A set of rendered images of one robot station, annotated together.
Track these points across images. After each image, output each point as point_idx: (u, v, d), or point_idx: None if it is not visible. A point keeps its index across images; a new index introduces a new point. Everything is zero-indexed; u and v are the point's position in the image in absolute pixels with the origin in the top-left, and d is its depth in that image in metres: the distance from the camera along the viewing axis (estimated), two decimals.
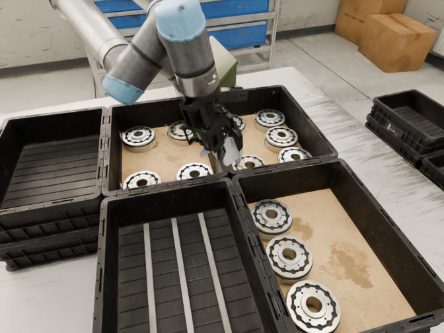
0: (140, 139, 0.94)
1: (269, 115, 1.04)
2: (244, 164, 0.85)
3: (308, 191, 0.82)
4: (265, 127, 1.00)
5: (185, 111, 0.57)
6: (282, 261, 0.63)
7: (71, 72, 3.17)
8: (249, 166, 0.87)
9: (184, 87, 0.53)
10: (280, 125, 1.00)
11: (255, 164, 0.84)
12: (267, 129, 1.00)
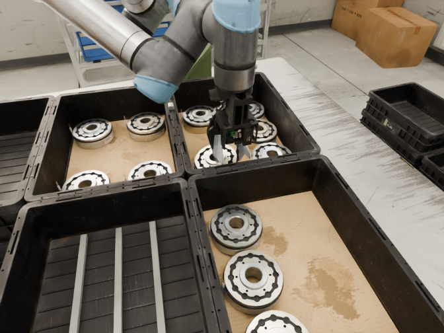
0: (93, 133, 0.80)
1: None
2: (209, 156, 0.70)
3: (285, 194, 0.68)
4: None
5: (234, 109, 0.55)
6: (244, 285, 0.50)
7: (55, 67, 3.04)
8: None
9: (240, 80, 0.52)
10: (258, 118, 0.87)
11: None
12: None
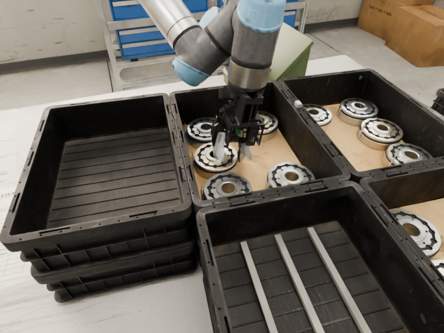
0: (209, 133, 0.76)
1: (356, 105, 0.86)
2: (210, 152, 0.70)
3: (436, 197, 0.64)
4: (356, 119, 0.82)
5: (243, 107, 0.55)
6: None
7: (84, 67, 3.00)
8: None
9: (254, 79, 0.53)
10: (374, 117, 0.83)
11: None
12: (358, 122, 0.83)
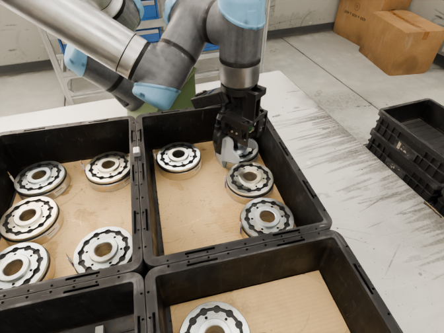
0: (39, 183, 0.63)
1: None
2: (22, 213, 0.57)
3: (283, 276, 0.51)
4: (228, 162, 0.69)
5: (253, 104, 0.56)
6: None
7: (41, 74, 2.87)
8: None
9: (256, 74, 0.53)
10: (250, 160, 0.70)
11: (35, 215, 0.56)
12: (232, 166, 0.70)
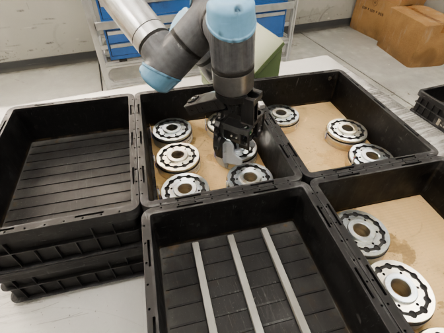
0: (175, 133, 0.76)
1: None
2: (172, 153, 0.70)
3: (394, 198, 0.64)
4: None
5: (251, 110, 0.55)
6: (394, 299, 0.46)
7: (76, 67, 3.00)
8: (180, 157, 0.72)
9: (251, 80, 0.52)
10: (251, 158, 0.70)
11: (184, 154, 0.70)
12: (233, 166, 0.70)
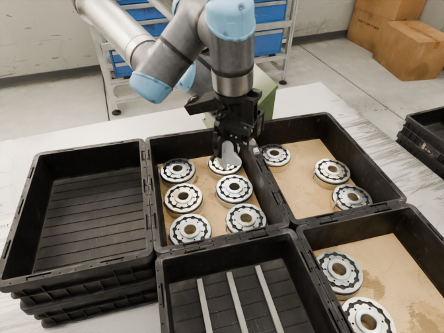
0: (180, 174, 0.87)
1: (232, 184, 0.84)
2: (178, 194, 0.81)
3: (370, 236, 0.75)
4: (229, 203, 0.80)
5: (250, 109, 0.55)
6: (362, 332, 0.56)
7: (80, 80, 3.10)
8: (185, 197, 0.83)
9: (251, 80, 0.52)
10: (247, 199, 0.81)
11: (188, 196, 0.80)
12: (232, 206, 0.80)
